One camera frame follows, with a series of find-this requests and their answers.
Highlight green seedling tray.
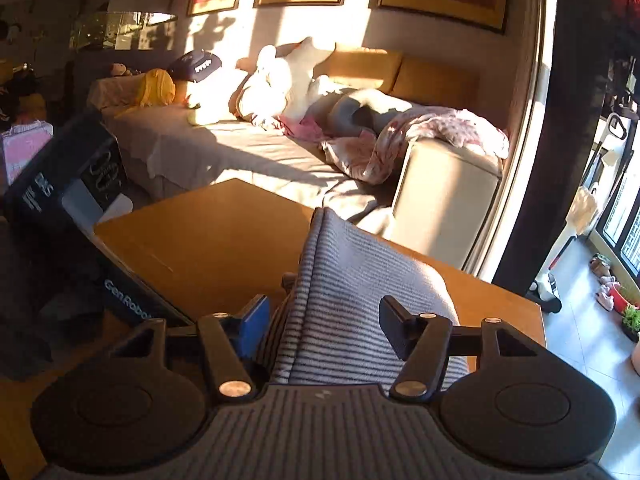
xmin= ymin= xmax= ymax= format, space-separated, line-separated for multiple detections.
xmin=621 ymin=305 xmax=640 ymax=343

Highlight red basin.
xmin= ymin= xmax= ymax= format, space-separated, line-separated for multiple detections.
xmin=611 ymin=284 xmax=638 ymax=313

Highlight grey pillow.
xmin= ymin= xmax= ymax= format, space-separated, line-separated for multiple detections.
xmin=312 ymin=87 xmax=426 ymax=137

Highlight yellow plush toy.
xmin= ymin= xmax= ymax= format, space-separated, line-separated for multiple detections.
xmin=132 ymin=68 xmax=177 ymax=107

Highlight pink floral blanket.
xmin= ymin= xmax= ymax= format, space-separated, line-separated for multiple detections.
xmin=320 ymin=106 xmax=511 ymax=185

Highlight glass shelf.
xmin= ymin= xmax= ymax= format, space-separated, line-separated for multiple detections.
xmin=69 ymin=10 xmax=178 ymax=52

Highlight sheer beige curtain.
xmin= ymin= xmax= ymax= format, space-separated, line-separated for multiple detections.
xmin=470 ymin=0 xmax=558 ymax=281

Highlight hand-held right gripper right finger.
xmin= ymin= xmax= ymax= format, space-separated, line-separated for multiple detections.
xmin=379 ymin=296 xmax=541 ymax=401

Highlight white plush toy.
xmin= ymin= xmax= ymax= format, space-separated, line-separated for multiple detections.
xmin=234 ymin=36 xmax=337 ymax=128

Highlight beige sofa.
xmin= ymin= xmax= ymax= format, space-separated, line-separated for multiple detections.
xmin=87 ymin=47 xmax=506 ymax=271

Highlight dark pink cloth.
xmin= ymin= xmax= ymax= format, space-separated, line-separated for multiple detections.
xmin=277 ymin=114 xmax=326 ymax=140

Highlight pink box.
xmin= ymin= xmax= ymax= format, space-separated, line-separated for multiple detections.
xmin=0 ymin=120 xmax=54 ymax=186

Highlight striped knit pants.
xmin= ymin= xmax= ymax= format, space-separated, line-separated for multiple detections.
xmin=257 ymin=206 xmax=471 ymax=386

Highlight dark curtain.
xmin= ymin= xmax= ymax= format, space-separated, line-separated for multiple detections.
xmin=492 ymin=0 xmax=616 ymax=296

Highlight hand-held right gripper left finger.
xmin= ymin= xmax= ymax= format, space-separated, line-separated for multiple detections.
xmin=102 ymin=294 xmax=273 ymax=403

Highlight pair of pink slippers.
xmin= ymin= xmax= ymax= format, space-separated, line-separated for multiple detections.
xmin=597 ymin=280 xmax=621 ymax=308

